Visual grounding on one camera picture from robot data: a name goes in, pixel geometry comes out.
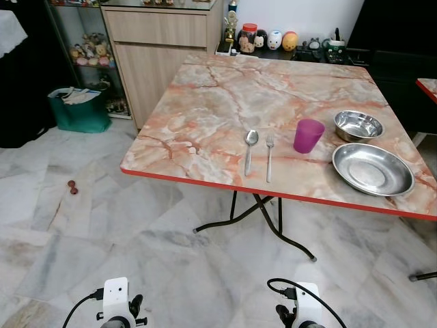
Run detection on yellow bear plush toy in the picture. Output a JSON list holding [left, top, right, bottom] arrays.
[[96, 42, 114, 68]]

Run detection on black remote control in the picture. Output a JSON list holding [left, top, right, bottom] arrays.
[[326, 49, 346, 64]]

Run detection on white cloth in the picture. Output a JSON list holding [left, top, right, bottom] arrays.
[[0, 8, 28, 59]]

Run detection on white papers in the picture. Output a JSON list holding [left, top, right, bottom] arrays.
[[60, 87, 100, 105]]

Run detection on large steel plate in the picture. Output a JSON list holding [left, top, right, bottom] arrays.
[[332, 143, 416, 198]]

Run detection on green and white mug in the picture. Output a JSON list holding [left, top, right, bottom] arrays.
[[324, 29, 348, 54]]

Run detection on silver metal fork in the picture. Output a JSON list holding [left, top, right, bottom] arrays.
[[265, 134, 275, 184]]

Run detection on white round figurine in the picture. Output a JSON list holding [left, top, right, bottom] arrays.
[[267, 30, 283, 51]]

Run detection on silver metal spoon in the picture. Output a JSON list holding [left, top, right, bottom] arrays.
[[244, 129, 260, 177]]

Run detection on green shopping bag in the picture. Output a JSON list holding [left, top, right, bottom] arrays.
[[48, 87, 112, 134]]

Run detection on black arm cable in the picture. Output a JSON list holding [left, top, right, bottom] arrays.
[[267, 277, 347, 328], [62, 290, 104, 328]]

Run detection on black television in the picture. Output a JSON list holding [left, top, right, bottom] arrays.
[[346, 0, 437, 52]]

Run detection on glass display shelf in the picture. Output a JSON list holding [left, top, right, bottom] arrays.
[[46, 0, 134, 120]]

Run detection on light wooden cabinet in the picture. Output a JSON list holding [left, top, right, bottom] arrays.
[[101, 0, 225, 129]]

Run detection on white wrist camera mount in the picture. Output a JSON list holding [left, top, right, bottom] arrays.
[[102, 277, 131, 323], [295, 282, 322, 326]]

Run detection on purple plastic cup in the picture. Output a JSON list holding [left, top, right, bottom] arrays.
[[294, 118, 326, 154]]

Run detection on gold trophy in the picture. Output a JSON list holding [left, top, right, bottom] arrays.
[[224, 3, 240, 54]]

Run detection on orange round figurine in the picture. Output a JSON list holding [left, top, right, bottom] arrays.
[[282, 31, 299, 53]]

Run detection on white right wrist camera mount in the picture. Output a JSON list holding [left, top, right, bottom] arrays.
[[295, 282, 322, 326]]

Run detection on jar with red lid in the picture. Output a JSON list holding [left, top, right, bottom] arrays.
[[239, 23, 259, 54]]

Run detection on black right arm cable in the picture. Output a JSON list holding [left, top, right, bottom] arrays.
[[267, 277, 347, 328]]

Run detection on small steel bowl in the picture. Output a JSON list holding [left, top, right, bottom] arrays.
[[333, 110, 385, 144]]

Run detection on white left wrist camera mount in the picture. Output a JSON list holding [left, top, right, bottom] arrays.
[[102, 277, 131, 323]]

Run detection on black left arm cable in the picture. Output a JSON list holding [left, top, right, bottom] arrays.
[[62, 290, 104, 328]]

